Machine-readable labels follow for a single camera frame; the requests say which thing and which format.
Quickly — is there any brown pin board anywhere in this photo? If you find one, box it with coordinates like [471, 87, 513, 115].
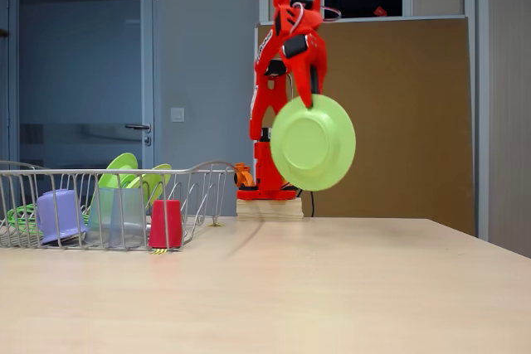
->
[253, 16, 476, 231]

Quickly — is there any green plastic plate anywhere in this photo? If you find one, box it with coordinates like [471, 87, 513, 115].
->
[270, 93, 358, 192]
[126, 162, 173, 208]
[97, 153, 139, 190]

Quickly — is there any grey glazed door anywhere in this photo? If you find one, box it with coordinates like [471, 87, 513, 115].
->
[7, 0, 155, 172]

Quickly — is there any purple plastic mug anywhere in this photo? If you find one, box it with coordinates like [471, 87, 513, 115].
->
[36, 188, 88, 246]

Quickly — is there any wooden base block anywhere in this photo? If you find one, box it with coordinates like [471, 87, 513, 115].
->
[236, 198, 304, 222]

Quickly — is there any translucent grey plastic cup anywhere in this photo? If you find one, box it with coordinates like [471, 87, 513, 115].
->
[108, 187, 147, 250]
[85, 187, 121, 247]

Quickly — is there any red plastic cup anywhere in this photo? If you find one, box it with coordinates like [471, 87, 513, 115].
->
[148, 199, 183, 250]

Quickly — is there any metal wire dish rack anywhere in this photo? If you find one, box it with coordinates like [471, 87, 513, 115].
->
[0, 159, 237, 252]

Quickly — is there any green whisk with steel handle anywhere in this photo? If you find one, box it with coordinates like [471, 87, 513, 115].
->
[6, 203, 153, 235]

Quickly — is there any white servo cable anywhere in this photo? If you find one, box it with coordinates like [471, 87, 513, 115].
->
[290, 1, 343, 36]

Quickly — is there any light orange table clamp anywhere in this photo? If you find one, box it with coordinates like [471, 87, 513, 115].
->
[231, 162, 256, 189]

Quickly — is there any black cable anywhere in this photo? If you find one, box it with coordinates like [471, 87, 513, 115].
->
[296, 187, 316, 217]

